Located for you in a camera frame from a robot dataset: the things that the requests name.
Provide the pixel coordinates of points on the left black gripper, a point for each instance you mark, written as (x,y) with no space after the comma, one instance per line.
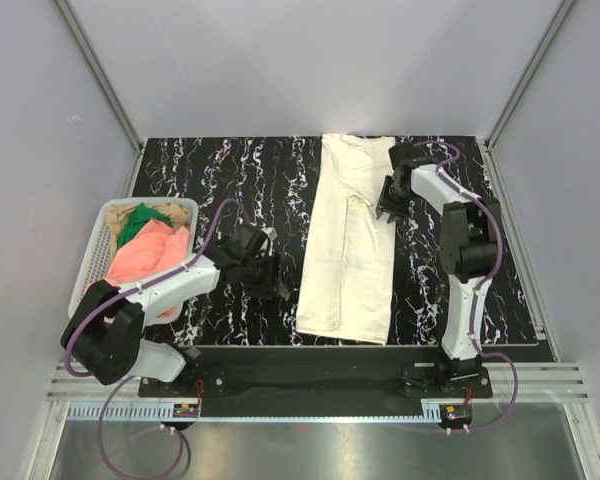
(274,284)

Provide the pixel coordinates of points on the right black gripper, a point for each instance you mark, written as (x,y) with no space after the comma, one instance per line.
(386,206)

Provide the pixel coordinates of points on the cream white t shirt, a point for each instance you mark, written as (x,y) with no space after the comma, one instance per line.
(347,276)

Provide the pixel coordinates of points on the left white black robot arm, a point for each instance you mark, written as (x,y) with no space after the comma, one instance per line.
(105,334)

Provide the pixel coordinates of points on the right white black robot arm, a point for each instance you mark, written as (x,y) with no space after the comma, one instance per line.
(470,244)

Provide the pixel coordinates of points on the beige t shirt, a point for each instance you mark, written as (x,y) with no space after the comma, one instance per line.
(116,216)

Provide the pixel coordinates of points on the green t shirt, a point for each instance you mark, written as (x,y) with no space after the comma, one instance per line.
(138,218)

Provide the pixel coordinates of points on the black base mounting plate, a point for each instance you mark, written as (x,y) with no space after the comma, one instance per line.
(319,381)

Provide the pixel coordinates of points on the white plastic laundry basket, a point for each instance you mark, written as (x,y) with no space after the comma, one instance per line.
(97,257)

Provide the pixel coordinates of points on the left small circuit board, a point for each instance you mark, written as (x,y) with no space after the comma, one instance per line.
(185,410)

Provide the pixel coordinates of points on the small circuit board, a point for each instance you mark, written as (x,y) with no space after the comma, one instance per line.
(185,410)
(458,411)

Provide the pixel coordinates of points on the right small circuit board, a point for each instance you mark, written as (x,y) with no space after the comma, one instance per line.
(458,411)

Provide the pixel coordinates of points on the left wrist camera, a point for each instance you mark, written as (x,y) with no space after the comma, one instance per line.
(270,232)

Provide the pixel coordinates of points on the white slotted cable duct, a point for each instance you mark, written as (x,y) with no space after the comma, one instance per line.
(119,411)

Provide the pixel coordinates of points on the aluminium front rail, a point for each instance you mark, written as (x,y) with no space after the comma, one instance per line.
(537,382)

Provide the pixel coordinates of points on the right aluminium frame post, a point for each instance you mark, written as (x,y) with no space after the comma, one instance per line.
(548,38)

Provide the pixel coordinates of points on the aluminium frame post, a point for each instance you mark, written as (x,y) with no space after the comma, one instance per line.
(89,55)
(548,38)

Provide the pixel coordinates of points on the left aluminium frame post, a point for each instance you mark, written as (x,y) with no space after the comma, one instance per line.
(89,55)

